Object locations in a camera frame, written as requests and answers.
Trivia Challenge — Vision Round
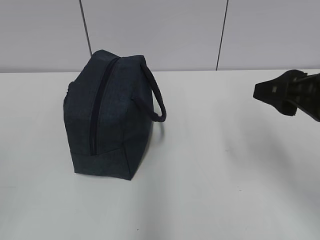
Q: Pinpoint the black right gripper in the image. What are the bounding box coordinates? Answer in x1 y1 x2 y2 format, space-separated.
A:
253 69 320 122

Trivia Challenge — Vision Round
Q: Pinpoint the dark blue lunch bag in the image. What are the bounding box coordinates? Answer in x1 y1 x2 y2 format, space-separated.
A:
63 50 167 180

